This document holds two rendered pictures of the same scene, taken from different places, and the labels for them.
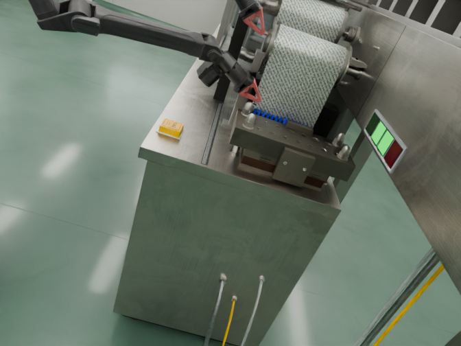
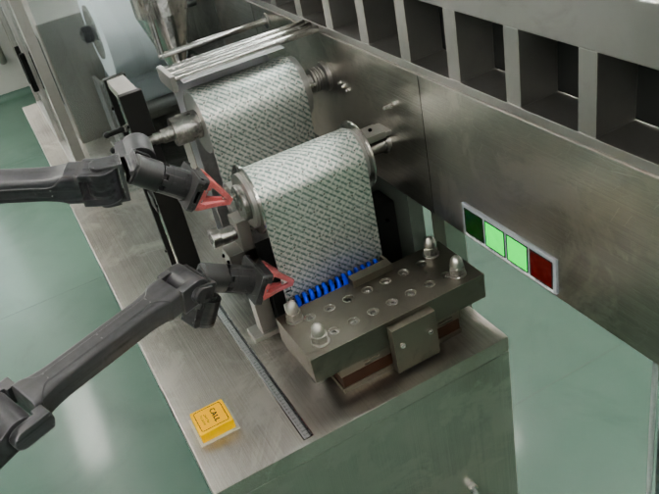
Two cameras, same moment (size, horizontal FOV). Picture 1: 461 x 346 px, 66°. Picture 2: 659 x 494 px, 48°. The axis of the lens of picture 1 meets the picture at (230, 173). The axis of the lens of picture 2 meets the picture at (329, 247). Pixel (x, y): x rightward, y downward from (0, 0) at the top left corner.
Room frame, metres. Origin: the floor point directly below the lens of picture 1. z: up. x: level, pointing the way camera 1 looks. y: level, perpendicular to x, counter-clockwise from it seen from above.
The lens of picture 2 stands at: (-0.02, 0.22, 1.95)
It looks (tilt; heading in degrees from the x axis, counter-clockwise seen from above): 33 degrees down; 345
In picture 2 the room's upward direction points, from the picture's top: 12 degrees counter-clockwise
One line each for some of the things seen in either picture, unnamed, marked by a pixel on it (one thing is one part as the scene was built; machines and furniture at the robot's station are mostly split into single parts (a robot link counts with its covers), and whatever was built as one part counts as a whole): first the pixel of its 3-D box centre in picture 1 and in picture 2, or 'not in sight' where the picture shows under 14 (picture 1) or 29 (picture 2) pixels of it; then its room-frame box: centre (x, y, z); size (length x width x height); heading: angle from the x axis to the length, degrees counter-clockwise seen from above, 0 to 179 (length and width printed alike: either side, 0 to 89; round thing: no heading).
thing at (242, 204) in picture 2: (268, 41); (243, 201); (1.26, 0.04, 1.25); 0.07 x 0.02 x 0.07; 6
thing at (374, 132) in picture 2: (357, 62); (373, 132); (1.30, -0.27, 1.28); 0.06 x 0.05 x 0.02; 96
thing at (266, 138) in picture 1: (291, 143); (381, 307); (1.10, -0.15, 1.00); 0.40 x 0.16 x 0.06; 96
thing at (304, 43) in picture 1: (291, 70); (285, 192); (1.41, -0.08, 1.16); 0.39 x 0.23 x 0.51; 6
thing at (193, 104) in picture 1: (250, 74); (177, 184); (2.20, 0.10, 0.88); 2.52 x 0.66 x 0.04; 6
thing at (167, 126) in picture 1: (171, 128); (212, 420); (1.08, 0.24, 0.91); 0.07 x 0.07 x 0.02; 6
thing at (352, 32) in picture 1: (347, 33); (312, 80); (1.55, -0.23, 1.33); 0.07 x 0.07 x 0.07; 6
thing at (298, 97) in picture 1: (289, 98); (328, 246); (1.22, -0.10, 1.11); 0.23 x 0.01 x 0.18; 96
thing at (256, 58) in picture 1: (241, 90); (246, 279); (1.30, 0.07, 1.05); 0.06 x 0.05 x 0.31; 96
